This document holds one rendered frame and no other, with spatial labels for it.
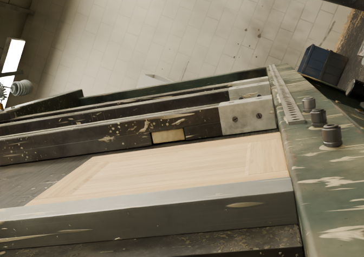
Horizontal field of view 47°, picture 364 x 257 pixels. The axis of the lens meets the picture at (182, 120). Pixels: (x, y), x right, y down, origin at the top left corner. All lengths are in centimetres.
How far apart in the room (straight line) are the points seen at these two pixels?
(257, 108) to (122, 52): 531
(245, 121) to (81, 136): 41
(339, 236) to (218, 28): 570
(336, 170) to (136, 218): 24
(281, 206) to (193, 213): 10
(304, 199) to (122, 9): 593
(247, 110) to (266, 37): 503
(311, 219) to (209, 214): 15
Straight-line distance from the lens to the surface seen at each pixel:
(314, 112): 71
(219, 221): 50
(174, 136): 101
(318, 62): 500
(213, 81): 235
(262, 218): 50
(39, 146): 114
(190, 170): 71
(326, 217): 39
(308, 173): 50
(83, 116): 143
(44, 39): 667
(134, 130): 103
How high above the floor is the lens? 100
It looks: 6 degrees up
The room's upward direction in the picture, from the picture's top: 68 degrees counter-clockwise
